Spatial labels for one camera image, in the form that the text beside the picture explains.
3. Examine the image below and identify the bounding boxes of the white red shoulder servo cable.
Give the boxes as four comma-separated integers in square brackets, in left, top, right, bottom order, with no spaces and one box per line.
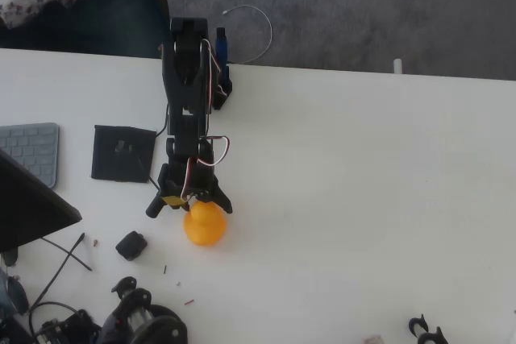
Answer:
[200,39,223,114]

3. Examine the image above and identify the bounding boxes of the black motor assembly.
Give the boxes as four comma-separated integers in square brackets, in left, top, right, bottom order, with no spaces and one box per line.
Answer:
[34,309,102,344]

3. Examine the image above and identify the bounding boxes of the short thin black cable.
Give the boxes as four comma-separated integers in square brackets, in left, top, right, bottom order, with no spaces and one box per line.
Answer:
[39,236,94,271]

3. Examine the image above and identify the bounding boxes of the dark sunglasses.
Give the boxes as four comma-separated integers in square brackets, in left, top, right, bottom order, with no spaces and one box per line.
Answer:
[0,269,30,316]

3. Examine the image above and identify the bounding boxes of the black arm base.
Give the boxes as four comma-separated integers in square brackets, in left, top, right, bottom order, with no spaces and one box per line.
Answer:
[211,64,234,111]

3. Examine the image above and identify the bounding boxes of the white cable on carpet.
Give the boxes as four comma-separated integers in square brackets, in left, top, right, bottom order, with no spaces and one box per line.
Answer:
[221,4,273,65]

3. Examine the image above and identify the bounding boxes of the long thin black cable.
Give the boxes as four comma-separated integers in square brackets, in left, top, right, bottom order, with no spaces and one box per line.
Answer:
[27,232,86,317]

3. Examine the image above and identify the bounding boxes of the black square mat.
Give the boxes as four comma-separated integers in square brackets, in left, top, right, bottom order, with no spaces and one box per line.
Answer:
[90,124,158,184]

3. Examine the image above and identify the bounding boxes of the yellow rubber duck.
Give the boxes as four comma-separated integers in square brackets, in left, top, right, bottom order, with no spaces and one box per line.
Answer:
[183,201,227,247]

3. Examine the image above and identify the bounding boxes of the black camera cable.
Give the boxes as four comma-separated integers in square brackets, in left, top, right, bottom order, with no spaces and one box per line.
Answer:
[131,102,170,194]

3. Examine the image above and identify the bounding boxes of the blue table clamp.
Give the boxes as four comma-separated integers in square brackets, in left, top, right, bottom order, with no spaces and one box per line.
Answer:
[215,27,229,67]

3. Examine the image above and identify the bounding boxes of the person in floral shirt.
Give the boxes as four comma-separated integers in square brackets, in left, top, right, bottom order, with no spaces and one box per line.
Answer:
[0,0,170,59]

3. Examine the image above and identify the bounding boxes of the black laptop screen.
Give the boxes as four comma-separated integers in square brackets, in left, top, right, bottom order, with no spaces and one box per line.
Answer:
[0,148,83,255]

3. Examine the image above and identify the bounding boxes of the black looped cable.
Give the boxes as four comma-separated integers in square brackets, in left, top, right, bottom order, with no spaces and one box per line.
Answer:
[27,300,81,339]

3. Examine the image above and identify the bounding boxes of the grey keyboard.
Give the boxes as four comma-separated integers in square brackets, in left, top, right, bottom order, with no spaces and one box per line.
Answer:
[0,122,60,189]

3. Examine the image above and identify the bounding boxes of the white red wrist servo cable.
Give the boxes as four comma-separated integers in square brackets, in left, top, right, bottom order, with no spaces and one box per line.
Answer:
[181,135,231,202]

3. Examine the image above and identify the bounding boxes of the black hook clamp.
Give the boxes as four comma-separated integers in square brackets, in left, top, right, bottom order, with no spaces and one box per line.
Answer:
[417,326,448,344]
[408,313,429,338]

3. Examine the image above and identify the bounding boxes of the small black camera box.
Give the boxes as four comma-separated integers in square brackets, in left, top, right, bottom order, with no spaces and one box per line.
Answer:
[114,230,148,263]

